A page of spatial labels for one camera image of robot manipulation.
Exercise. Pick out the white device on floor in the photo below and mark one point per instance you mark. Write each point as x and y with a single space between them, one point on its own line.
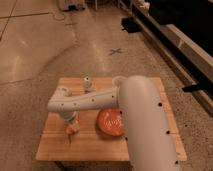
65 5

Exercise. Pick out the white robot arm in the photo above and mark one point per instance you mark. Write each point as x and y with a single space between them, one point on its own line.
149 140

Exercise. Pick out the long bench rail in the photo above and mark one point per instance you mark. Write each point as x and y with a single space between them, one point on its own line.
192 63

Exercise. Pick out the black box on floor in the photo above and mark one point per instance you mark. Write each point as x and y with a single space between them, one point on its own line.
130 25

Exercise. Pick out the small white bottle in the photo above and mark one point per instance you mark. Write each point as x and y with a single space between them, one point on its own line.
87 84

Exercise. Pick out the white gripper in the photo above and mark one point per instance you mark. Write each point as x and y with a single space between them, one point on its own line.
71 118

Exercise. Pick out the white ceramic cup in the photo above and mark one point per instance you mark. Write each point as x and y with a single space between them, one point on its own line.
116 81

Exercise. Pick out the orange plate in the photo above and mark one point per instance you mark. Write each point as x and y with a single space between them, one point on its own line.
109 121

